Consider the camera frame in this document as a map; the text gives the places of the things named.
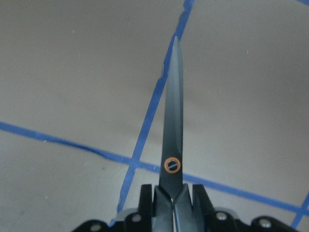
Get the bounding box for grey orange-handled scissors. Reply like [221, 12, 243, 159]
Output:
[153, 37, 203, 232]

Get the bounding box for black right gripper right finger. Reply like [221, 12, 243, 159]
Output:
[193, 184, 214, 218]

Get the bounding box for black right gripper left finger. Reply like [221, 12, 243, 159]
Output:
[138, 184, 153, 221]

